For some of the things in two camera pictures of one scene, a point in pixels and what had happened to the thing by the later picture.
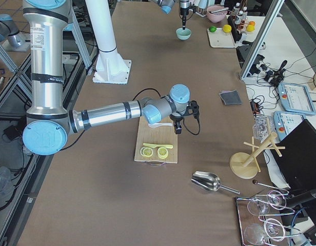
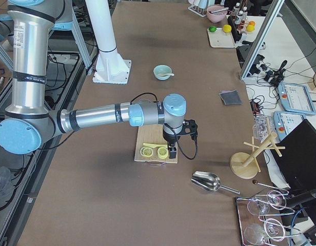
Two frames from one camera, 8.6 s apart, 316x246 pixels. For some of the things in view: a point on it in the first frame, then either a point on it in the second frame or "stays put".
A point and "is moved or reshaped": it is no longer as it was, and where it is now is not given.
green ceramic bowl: [183, 34] → [162, 69]
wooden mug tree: [245, 165] stays put
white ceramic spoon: [155, 125] is moved or reshaped
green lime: [212, 28] stays put
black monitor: [301, 164] stays put
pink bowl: [216, 17] stays put
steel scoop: [209, 181] stays put
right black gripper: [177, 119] → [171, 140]
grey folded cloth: [230, 97] stays put
